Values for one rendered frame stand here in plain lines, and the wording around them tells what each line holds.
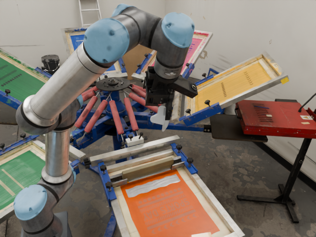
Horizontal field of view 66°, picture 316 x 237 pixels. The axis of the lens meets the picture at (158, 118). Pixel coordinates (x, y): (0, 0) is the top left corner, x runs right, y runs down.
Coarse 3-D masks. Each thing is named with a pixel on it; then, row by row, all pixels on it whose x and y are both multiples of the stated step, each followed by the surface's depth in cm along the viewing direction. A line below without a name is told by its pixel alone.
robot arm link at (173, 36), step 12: (168, 24) 52; (180, 24) 52; (192, 24) 53; (156, 36) 55; (168, 36) 53; (180, 36) 52; (192, 36) 55; (156, 48) 57; (168, 48) 55; (180, 48) 55; (168, 60) 58; (180, 60) 58
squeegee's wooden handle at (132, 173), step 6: (156, 162) 160; (162, 162) 161; (168, 162) 162; (132, 168) 156; (138, 168) 155; (144, 168) 156; (150, 168) 158; (156, 168) 161; (162, 168) 163; (126, 174) 153; (132, 174) 154; (138, 174) 157; (144, 174) 159
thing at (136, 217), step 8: (128, 184) 158; (136, 184) 158; (152, 192) 152; (128, 200) 147; (136, 200) 147; (128, 208) 142; (136, 208) 142; (136, 216) 137; (136, 224) 133; (144, 224) 133; (144, 232) 129; (160, 232) 129; (168, 232) 129; (176, 232) 129
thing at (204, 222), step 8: (152, 176) 164; (160, 176) 164; (176, 184) 158; (184, 184) 158; (160, 192) 152; (184, 192) 152; (192, 192) 152; (192, 200) 147; (200, 208) 142; (200, 216) 137; (208, 216) 137; (184, 224) 133; (192, 224) 133; (200, 224) 133; (208, 224) 133; (184, 232) 129; (192, 232) 129; (200, 232) 129
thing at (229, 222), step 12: (144, 156) 176; (156, 156) 176; (168, 156) 182; (108, 168) 165; (120, 168) 168; (192, 180) 161; (204, 192) 148; (216, 204) 140; (120, 216) 133; (228, 216) 133; (120, 228) 127; (228, 228) 131
